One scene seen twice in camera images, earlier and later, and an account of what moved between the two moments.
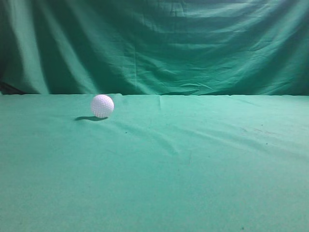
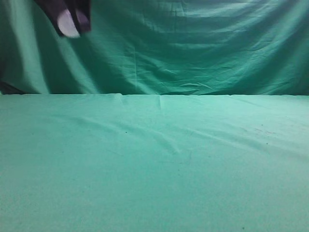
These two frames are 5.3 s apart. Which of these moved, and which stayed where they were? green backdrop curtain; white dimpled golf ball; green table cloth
Moved: white dimpled golf ball
Stayed: green table cloth; green backdrop curtain
